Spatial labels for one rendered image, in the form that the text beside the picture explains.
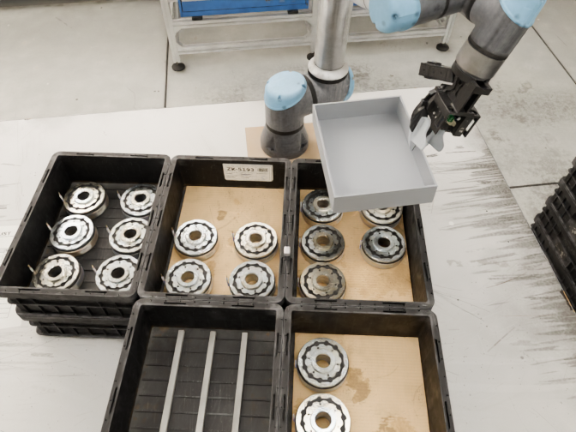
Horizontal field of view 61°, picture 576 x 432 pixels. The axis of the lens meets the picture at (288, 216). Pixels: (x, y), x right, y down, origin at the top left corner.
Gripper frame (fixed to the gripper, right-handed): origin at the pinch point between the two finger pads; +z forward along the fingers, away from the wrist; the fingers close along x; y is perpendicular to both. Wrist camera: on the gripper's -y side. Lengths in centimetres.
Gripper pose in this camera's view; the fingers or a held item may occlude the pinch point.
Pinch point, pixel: (415, 143)
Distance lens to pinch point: 106.3
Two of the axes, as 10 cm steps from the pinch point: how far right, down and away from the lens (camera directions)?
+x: 9.4, 0.4, 3.4
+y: 1.8, 7.8, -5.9
